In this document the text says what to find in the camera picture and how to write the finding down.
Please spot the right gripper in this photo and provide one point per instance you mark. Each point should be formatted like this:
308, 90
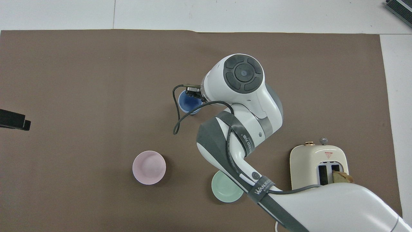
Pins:
194, 92

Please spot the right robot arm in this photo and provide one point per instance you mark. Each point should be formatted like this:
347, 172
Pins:
251, 96

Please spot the blue cup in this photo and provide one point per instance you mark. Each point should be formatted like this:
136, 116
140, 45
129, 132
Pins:
190, 105

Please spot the green plate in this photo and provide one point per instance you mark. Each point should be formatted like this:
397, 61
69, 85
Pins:
225, 192

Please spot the cream toaster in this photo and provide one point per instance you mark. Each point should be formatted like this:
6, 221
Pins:
305, 161

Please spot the bread slice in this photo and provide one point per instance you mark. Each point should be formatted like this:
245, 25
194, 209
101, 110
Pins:
341, 177

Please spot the black stand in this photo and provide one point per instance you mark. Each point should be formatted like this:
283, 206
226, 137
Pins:
13, 119
402, 6

